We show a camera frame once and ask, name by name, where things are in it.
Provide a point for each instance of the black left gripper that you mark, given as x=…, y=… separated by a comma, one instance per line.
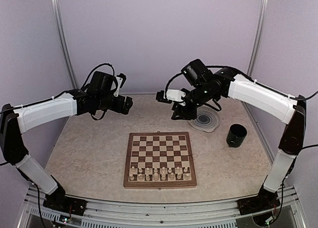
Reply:
x=127, y=105

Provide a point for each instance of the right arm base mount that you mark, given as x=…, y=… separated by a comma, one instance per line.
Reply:
x=256, y=204

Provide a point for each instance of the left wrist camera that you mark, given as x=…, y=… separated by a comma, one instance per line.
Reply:
x=120, y=80

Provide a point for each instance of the aluminium corner post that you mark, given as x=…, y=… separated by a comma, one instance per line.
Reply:
x=63, y=43
x=257, y=37

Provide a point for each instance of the left aluminium corner post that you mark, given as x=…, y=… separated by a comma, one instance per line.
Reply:
x=63, y=43

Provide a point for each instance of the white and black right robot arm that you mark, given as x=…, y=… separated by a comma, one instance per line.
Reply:
x=233, y=83

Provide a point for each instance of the aluminium front rail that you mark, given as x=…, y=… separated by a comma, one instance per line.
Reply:
x=112, y=214

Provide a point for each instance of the dark green cup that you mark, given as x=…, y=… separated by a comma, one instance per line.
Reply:
x=236, y=135

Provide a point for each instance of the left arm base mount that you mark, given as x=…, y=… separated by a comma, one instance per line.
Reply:
x=70, y=205

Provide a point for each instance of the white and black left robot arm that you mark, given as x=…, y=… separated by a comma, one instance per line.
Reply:
x=15, y=121

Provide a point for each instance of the wooden chess board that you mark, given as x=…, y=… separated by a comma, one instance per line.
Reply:
x=157, y=150

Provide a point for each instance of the right aluminium corner post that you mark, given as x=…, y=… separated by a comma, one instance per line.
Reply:
x=257, y=37

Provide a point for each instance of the white bishop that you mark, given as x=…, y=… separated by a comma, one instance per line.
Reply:
x=171, y=176

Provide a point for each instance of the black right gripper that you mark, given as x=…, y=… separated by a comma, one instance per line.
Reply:
x=185, y=114

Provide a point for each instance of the white plate with spiral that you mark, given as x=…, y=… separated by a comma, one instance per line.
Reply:
x=207, y=120

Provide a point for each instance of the white king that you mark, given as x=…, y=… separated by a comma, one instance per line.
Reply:
x=163, y=173

